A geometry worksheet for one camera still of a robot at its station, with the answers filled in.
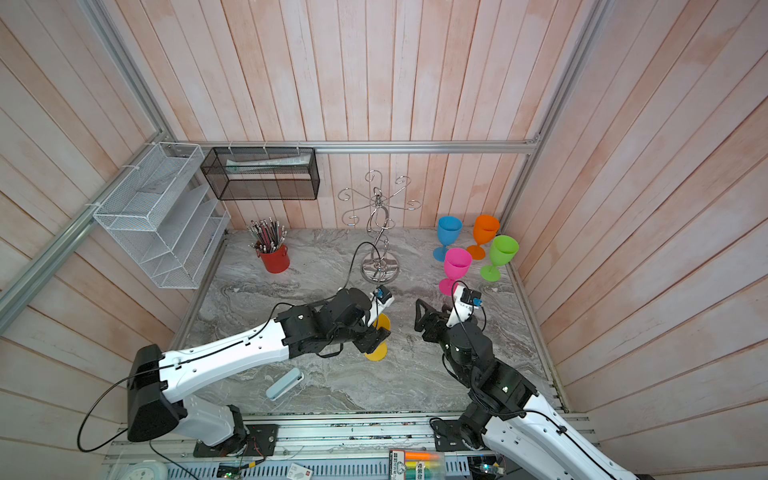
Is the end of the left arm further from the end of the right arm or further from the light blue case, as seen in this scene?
the light blue case

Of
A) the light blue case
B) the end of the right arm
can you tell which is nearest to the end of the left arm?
the end of the right arm

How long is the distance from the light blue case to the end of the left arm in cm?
28

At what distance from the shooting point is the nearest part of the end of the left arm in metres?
0.64

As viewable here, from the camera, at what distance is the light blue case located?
2.61ft
